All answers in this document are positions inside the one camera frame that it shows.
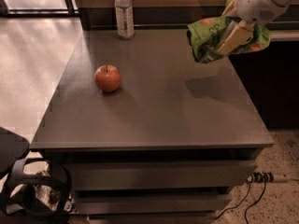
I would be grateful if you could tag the clear plastic water bottle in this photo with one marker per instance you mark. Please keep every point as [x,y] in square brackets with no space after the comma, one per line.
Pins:
[124,18]

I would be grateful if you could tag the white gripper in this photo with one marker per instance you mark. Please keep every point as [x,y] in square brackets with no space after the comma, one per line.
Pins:
[253,10]

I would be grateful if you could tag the red apple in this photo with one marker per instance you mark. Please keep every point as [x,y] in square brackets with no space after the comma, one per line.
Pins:
[107,78]

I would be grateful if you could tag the grey drawer cabinet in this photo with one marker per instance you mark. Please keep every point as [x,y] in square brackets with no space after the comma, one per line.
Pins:
[167,146]

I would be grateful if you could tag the white power strip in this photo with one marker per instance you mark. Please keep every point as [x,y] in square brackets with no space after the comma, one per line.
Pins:
[261,177]

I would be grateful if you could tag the black office chair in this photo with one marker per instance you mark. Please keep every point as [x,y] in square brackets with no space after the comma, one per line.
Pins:
[34,190]

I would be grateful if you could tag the green rice chip bag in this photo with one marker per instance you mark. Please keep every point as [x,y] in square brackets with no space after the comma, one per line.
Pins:
[205,35]

